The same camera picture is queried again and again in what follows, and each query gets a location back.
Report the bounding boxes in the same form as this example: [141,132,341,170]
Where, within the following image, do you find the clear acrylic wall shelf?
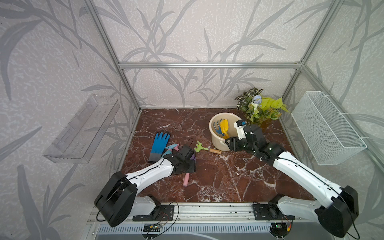
[43,94,121,164]

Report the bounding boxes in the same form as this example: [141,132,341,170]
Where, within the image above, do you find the potted green plant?
[235,88,291,126]

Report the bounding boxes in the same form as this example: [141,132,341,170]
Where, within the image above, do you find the blue gardening glove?
[149,132,171,163]

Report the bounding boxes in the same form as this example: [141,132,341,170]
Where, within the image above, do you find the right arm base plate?
[252,194,296,221]

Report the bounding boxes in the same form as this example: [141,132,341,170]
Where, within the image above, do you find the aluminium front rail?
[86,201,340,225]

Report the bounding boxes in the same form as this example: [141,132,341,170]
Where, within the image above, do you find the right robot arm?
[225,120,359,238]

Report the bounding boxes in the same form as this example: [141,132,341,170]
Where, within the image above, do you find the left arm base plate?
[130,196,175,222]

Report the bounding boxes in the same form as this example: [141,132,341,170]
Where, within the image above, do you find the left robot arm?
[94,145,196,228]

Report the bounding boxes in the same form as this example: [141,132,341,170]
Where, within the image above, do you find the purple trowel pink handle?
[183,154,196,187]

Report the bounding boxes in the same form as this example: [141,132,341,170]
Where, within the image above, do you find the yellow shovel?
[220,119,229,139]

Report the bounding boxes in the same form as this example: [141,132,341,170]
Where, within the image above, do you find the teal spray bottle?
[162,144,180,158]

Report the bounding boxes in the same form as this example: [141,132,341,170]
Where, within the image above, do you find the blue fork yellow handle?
[213,119,225,137]

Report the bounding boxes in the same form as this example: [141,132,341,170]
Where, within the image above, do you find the cream plastic bucket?
[209,113,241,152]

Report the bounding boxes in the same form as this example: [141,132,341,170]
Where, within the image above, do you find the white wire mesh basket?
[292,91,367,166]

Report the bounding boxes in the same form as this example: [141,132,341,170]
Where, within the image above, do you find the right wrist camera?
[234,120,247,140]

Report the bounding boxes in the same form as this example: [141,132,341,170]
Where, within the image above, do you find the green hand rake wooden handle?
[194,141,222,155]

